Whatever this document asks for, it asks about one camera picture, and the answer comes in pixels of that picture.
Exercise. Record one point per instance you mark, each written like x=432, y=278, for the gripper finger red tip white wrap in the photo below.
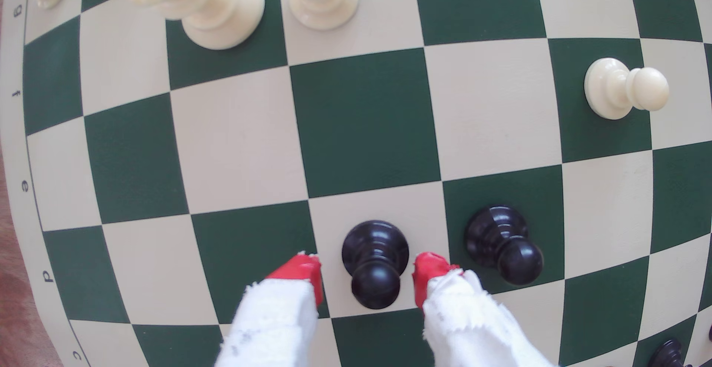
x=467, y=328
x=272, y=328

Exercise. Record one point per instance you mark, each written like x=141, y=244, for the black chess pawn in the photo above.
x=375, y=261
x=667, y=355
x=500, y=242

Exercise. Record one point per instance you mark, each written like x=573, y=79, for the green and cream chess mat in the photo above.
x=361, y=122

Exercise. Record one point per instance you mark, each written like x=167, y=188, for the white chess queen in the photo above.
x=217, y=5

